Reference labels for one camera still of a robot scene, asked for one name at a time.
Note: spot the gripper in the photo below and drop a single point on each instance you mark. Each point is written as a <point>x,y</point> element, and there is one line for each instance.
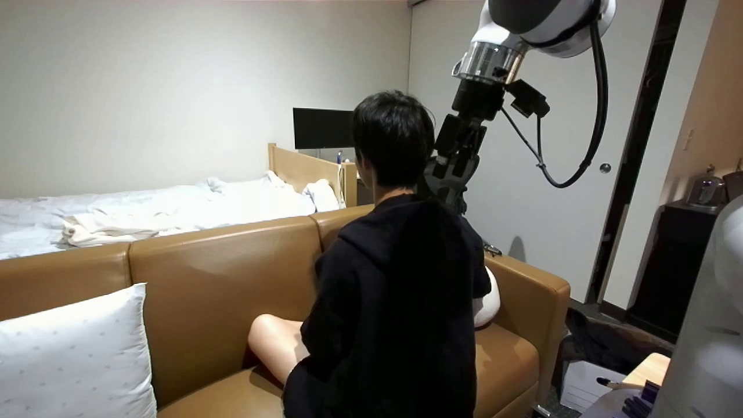
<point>471,104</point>

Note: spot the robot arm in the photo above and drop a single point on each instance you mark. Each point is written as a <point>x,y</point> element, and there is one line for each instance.
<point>545,23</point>

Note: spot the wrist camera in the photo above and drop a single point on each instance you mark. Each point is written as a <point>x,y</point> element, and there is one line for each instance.
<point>527,98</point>

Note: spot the white door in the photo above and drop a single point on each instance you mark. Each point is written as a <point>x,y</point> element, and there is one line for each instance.
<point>540,209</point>

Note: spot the wall switch plate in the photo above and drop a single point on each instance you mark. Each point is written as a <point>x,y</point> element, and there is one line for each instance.
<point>688,139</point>

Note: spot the white duvet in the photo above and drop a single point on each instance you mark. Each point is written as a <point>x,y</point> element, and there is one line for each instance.
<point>174,203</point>

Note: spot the person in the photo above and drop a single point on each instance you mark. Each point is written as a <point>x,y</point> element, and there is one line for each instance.
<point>395,139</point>

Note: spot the black and white marker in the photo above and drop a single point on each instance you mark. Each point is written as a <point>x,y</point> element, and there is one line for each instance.
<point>615,384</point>

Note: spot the wooden bed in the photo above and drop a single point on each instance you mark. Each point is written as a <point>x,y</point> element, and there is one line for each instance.
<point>302,168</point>

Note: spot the brown leather sofa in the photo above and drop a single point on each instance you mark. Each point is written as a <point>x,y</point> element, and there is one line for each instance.
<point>220,290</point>

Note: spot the small black object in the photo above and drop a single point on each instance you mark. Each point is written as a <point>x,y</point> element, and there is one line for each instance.
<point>492,249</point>

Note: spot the black hoodie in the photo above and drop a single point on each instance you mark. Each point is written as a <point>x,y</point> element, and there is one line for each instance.
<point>395,302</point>

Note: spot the silver door knob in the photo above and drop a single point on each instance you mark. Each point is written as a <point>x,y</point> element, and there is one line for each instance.
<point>605,168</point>

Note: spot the black monitor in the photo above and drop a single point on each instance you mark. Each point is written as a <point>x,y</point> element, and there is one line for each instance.
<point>322,128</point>

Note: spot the white box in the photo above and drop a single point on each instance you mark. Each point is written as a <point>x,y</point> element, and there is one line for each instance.
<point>589,386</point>

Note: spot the folded cream blanket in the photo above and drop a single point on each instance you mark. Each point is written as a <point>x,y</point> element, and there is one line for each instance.
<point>104,227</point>

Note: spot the white dotted pillow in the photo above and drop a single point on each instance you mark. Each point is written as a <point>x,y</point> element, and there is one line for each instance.
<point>75,360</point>

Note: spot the round white cushion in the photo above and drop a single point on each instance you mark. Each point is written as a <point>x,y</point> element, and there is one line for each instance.
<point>489,302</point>

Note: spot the silver kettle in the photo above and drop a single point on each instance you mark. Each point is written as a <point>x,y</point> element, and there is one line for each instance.
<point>706,190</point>

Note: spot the white bed pillow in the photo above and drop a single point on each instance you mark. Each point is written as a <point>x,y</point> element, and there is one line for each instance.
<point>323,195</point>

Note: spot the black cabinet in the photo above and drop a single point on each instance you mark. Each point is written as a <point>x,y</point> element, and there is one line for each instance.
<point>667,267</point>

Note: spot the small wooden table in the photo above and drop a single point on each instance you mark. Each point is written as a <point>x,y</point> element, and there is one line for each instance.
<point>653,368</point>

